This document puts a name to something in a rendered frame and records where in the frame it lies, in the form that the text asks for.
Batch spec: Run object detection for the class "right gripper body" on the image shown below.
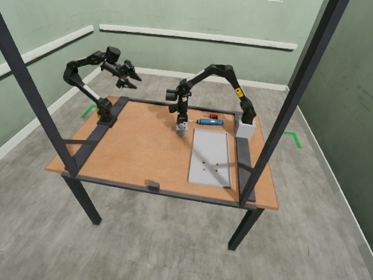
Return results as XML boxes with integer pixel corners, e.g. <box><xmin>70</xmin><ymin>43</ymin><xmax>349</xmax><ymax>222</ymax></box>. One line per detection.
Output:
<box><xmin>178</xmin><ymin>102</ymin><xmax>188</xmax><ymax>122</ymax></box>

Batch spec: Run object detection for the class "blue cordless screwdriver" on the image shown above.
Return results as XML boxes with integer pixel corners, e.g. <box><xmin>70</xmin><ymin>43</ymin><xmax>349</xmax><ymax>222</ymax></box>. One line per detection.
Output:
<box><xmin>196</xmin><ymin>119</ymin><xmax>224</xmax><ymax>125</ymax></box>

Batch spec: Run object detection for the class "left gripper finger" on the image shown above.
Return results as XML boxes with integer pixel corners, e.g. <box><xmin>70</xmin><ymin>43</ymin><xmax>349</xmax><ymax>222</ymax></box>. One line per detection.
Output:
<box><xmin>122</xmin><ymin>79</ymin><xmax>137</xmax><ymax>89</ymax></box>
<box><xmin>130</xmin><ymin>68</ymin><xmax>142</xmax><ymax>81</ymax></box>

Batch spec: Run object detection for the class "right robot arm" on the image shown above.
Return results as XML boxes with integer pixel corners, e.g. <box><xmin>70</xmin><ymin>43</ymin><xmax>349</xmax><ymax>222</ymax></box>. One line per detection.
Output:
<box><xmin>165</xmin><ymin>64</ymin><xmax>257</xmax><ymax>125</ymax></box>

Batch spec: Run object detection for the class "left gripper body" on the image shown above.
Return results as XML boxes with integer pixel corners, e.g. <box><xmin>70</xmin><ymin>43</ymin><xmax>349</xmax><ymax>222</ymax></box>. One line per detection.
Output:
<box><xmin>111</xmin><ymin>64</ymin><xmax>134</xmax><ymax>88</ymax></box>

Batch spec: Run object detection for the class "grey metal l-bracket with holes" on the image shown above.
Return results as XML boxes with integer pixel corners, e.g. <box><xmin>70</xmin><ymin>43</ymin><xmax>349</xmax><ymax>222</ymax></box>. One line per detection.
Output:
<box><xmin>176</xmin><ymin>117</ymin><xmax>188</xmax><ymax>130</ymax></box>

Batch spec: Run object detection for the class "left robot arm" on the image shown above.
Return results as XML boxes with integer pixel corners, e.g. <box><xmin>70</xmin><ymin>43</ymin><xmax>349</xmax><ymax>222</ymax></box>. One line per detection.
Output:
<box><xmin>63</xmin><ymin>46</ymin><xmax>132</xmax><ymax>123</ymax></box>

